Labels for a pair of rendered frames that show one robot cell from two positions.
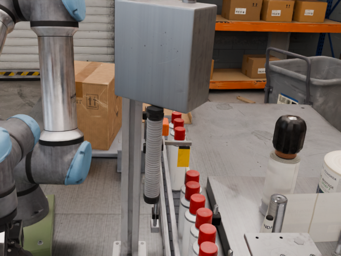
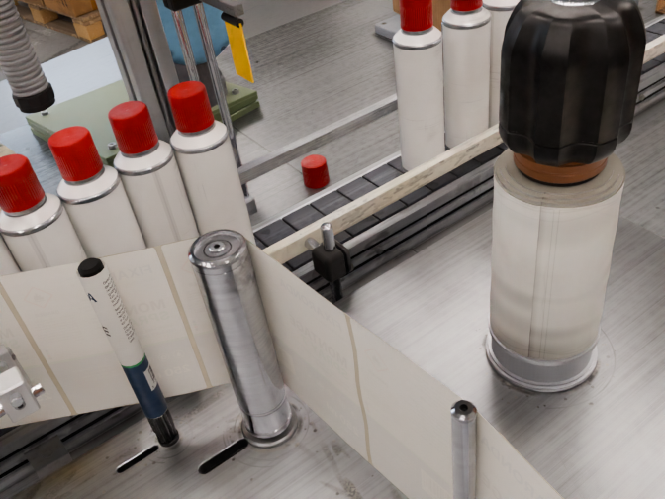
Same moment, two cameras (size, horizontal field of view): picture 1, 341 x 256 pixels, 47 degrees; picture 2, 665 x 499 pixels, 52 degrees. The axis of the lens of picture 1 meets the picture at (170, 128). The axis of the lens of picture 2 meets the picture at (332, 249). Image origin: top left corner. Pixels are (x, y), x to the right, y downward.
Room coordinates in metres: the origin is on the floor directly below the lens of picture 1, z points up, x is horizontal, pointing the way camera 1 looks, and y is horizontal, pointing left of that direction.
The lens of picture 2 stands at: (0.67, -0.60, 1.33)
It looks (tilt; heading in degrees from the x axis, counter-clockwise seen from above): 39 degrees down; 65
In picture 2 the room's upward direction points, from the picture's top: 9 degrees counter-clockwise
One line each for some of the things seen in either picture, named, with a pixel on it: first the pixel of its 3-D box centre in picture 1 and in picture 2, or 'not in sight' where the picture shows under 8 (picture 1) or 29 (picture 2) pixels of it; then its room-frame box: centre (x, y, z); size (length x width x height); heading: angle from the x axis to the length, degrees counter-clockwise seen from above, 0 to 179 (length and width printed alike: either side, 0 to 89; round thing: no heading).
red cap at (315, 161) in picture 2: not in sight; (315, 170); (0.99, 0.10, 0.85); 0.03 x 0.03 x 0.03
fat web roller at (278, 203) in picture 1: (272, 231); (246, 346); (0.75, -0.26, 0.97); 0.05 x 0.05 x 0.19
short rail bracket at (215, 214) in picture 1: (214, 222); (334, 271); (0.88, -0.14, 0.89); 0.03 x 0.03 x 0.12; 6
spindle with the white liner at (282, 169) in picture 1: (282, 166); (554, 208); (0.98, -0.32, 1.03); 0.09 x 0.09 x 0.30
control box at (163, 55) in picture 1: (164, 52); not in sight; (0.76, 0.02, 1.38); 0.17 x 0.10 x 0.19; 61
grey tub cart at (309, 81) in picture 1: (312, 103); not in sight; (3.21, -1.21, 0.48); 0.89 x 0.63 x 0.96; 124
